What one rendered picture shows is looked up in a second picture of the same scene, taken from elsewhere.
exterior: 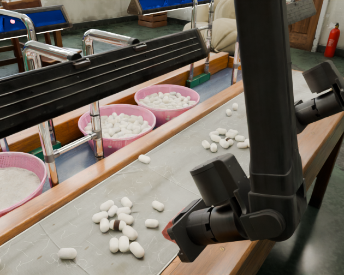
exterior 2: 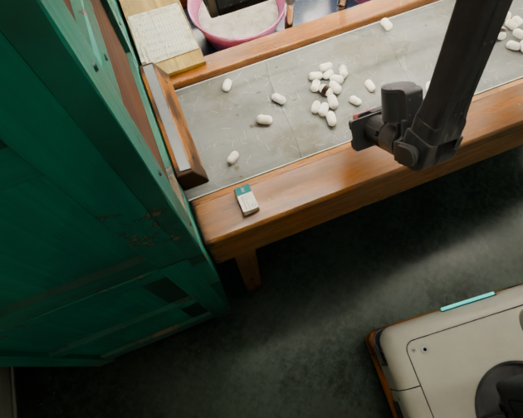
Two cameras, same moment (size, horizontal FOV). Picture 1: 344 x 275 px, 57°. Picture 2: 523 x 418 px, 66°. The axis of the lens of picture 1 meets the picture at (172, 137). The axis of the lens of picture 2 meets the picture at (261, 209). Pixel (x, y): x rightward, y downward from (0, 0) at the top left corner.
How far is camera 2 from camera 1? 0.34 m
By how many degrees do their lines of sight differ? 44
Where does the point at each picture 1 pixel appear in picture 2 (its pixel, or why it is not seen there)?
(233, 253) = not seen: hidden behind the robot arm
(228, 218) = (390, 136)
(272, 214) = (413, 151)
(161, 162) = (403, 35)
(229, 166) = (408, 99)
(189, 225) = (367, 124)
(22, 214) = (255, 48)
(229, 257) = not seen: hidden behind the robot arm
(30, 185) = (269, 15)
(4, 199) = (244, 24)
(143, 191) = (366, 63)
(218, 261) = (388, 157)
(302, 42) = not seen: outside the picture
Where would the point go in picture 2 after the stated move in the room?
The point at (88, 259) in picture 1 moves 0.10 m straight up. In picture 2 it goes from (292, 109) to (294, 83)
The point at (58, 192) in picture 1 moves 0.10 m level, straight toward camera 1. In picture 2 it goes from (289, 36) to (285, 68)
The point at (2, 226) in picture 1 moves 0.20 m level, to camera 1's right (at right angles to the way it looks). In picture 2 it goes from (237, 54) to (307, 87)
